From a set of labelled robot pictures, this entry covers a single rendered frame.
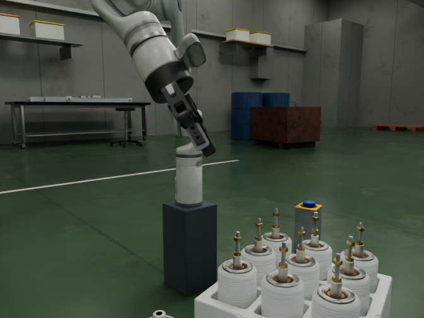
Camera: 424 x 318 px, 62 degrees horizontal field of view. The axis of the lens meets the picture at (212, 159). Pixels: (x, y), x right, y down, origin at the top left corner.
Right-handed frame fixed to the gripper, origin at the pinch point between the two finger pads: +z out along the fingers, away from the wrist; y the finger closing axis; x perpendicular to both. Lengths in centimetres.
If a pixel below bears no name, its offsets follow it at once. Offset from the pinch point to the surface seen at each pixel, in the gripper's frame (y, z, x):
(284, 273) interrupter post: -27.4, 28.4, 0.2
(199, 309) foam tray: -32.1, 27.5, -22.0
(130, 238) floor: -116, -1, -60
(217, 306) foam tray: -29.6, 28.4, -17.3
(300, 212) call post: -64, 22, 13
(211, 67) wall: -807, -322, 68
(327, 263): -47, 36, 11
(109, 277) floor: -77, 10, -60
